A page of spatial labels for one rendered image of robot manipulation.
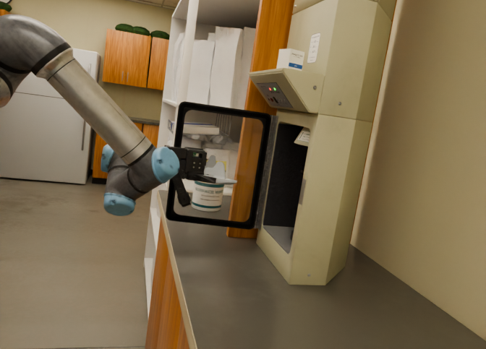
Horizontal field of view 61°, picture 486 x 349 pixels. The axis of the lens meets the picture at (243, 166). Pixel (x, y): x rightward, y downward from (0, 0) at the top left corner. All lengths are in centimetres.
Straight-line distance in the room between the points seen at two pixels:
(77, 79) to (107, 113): 9
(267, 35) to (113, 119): 68
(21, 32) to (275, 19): 81
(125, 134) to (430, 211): 91
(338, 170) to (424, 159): 36
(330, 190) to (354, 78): 30
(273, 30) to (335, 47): 38
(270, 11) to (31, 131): 491
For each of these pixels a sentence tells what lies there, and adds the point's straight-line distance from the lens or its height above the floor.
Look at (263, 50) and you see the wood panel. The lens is 142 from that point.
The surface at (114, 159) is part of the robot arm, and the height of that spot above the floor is 122.
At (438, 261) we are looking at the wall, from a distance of 134.
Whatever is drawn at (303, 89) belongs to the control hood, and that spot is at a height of 147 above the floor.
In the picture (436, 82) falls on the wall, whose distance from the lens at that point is 143.
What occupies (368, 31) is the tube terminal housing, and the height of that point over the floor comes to 164.
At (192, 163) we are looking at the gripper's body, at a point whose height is 123.
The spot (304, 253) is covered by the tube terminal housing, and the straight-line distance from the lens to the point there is 116.
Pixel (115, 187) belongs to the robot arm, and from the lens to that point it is 104.
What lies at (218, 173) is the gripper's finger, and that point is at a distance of 110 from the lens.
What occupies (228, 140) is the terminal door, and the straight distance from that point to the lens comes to 135.
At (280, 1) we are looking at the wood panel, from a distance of 146.
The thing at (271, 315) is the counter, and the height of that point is 94.
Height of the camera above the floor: 141
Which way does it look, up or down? 9 degrees down
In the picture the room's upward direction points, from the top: 8 degrees clockwise
